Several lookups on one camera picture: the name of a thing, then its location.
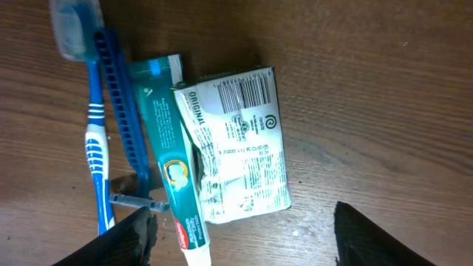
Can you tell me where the green white soap packet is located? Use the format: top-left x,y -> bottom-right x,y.
173,66 -> 292,224

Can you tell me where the blue disposable razor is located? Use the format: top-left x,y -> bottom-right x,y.
93,27 -> 170,213

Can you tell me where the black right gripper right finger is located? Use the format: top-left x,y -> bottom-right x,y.
334,202 -> 434,266

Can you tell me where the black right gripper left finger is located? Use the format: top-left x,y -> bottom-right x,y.
54,207 -> 158,266

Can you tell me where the blue white toothbrush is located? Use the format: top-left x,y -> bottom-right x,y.
49,0 -> 115,235

